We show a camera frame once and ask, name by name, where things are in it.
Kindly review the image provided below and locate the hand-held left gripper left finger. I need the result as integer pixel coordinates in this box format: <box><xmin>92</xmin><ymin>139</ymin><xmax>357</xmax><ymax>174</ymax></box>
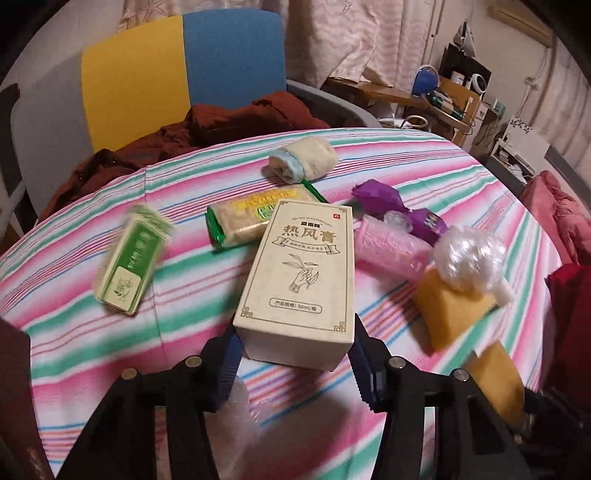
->
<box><xmin>55</xmin><ymin>322</ymin><xmax>245</xmax><ymax>480</ymax></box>

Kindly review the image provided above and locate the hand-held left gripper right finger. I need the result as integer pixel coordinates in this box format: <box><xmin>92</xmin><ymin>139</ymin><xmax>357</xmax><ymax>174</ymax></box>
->
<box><xmin>348</xmin><ymin>314</ymin><xmax>539</xmax><ymax>480</ymax></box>

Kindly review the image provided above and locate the beige printed carton box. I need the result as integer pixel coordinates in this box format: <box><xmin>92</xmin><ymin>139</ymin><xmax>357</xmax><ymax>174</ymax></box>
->
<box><xmin>233</xmin><ymin>202</ymin><xmax>356</xmax><ymax>372</ymax></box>

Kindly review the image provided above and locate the small green carton box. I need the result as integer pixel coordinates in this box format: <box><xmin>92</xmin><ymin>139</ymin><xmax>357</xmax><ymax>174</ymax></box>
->
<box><xmin>95</xmin><ymin>206</ymin><xmax>174</xmax><ymax>317</ymax></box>

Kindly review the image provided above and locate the green cracker packet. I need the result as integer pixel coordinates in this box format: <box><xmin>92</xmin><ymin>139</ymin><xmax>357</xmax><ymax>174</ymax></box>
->
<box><xmin>205</xmin><ymin>180</ymin><xmax>328</xmax><ymax>252</ymax></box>

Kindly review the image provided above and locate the purple snack packet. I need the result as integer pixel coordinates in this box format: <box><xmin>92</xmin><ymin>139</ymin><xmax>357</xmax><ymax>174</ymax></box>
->
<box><xmin>406</xmin><ymin>208</ymin><xmax>450</xmax><ymax>245</ymax></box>
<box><xmin>353</xmin><ymin>180</ymin><xmax>407</xmax><ymax>215</ymax></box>

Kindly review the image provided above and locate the cream cloth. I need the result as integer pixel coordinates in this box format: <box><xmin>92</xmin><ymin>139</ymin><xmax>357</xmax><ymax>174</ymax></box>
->
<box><xmin>269</xmin><ymin>138</ymin><xmax>338</xmax><ymax>183</ymax></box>

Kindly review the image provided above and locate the clear plastic bag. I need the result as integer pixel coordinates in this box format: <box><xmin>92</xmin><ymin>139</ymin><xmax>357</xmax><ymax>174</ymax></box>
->
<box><xmin>222</xmin><ymin>376</ymin><xmax>287</xmax><ymax>467</ymax></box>

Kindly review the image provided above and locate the yellow sponge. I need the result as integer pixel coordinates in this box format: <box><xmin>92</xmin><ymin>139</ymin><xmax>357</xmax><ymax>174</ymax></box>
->
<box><xmin>464</xmin><ymin>344</ymin><xmax>527</xmax><ymax>425</ymax></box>
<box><xmin>411</xmin><ymin>268</ymin><xmax>497</xmax><ymax>352</ymax></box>

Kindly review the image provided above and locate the pink bubble wrap roll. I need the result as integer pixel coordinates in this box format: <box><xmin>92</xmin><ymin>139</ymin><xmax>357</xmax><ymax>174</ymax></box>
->
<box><xmin>353</xmin><ymin>217</ymin><xmax>435</xmax><ymax>280</ymax></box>

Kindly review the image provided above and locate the white crumpled plastic wrap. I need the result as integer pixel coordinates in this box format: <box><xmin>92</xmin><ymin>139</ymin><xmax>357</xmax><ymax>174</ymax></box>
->
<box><xmin>434</xmin><ymin>226</ymin><xmax>515</xmax><ymax>308</ymax></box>

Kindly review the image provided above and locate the clear plastic wrapper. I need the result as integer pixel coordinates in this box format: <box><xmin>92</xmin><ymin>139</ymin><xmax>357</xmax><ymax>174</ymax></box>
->
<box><xmin>381</xmin><ymin>210</ymin><xmax>413</xmax><ymax>236</ymax></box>

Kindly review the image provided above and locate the maroon box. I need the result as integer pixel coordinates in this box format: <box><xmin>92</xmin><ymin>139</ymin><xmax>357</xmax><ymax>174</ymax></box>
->
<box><xmin>0</xmin><ymin>318</ymin><xmax>54</xmax><ymax>480</ymax></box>

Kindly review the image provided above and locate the red cloth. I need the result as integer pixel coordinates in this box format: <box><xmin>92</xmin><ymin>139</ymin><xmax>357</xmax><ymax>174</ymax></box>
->
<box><xmin>545</xmin><ymin>263</ymin><xmax>591</xmax><ymax>393</ymax></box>

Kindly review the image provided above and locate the striped bed sheet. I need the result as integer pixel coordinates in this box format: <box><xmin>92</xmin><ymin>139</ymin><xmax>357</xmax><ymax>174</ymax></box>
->
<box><xmin>0</xmin><ymin>127</ymin><xmax>561</xmax><ymax>480</ymax></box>

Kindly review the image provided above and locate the maroon clothing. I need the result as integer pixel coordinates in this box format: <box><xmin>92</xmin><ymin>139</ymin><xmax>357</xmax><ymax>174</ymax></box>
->
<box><xmin>39</xmin><ymin>91</ymin><xmax>331</xmax><ymax>222</ymax></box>

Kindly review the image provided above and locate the pink quilted jacket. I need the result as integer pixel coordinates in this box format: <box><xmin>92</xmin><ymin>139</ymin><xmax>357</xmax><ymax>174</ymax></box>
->
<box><xmin>519</xmin><ymin>171</ymin><xmax>591</xmax><ymax>266</ymax></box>

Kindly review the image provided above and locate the white drawer cabinet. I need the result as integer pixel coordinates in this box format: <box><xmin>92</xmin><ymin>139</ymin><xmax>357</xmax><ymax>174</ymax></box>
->
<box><xmin>485</xmin><ymin>117</ymin><xmax>550</xmax><ymax>185</ymax></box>

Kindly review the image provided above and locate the wooden desk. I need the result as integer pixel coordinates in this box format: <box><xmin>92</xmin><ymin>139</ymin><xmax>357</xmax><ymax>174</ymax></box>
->
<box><xmin>323</xmin><ymin>76</ymin><xmax>444</xmax><ymax>130</ymax></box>

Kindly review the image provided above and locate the wooden shelf unit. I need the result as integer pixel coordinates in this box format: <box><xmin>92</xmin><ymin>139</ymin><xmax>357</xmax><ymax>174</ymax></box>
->
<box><xmin>434</xmin><ymin>76</ymin><xmax>497</xmax><ymax>146</ymax></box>

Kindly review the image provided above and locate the blue yellow grey chair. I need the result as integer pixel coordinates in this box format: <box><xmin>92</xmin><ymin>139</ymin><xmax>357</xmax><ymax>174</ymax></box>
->
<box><xmin>0</xmin><ymin>10</ymin><xmax>384</xmax><ymax>236</ymax></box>

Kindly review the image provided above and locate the black storage box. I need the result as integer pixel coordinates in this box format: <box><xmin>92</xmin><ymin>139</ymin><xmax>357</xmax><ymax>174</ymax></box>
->
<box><xmin>438</xmin><ymin>44</ymin><xmax>491</xmax><ymax>93</ymax></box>

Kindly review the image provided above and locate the pink patterned curtain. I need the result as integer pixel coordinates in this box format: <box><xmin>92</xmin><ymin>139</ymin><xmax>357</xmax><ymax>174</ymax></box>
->
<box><xmin>122</xmin><ymin>0</ymin><xmax>287</xmax><ymax>28</ymax></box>
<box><xmin>281</xmin><ymin>0</ymin><xmax>444</xmax><ymax>86</ymax></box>

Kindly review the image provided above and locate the air conditioner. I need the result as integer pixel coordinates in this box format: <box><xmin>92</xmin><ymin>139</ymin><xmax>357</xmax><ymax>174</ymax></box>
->
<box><xmin>489</xmin><ymin>4</ymin><xmax>552</xmax><ymax>47</ymax></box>

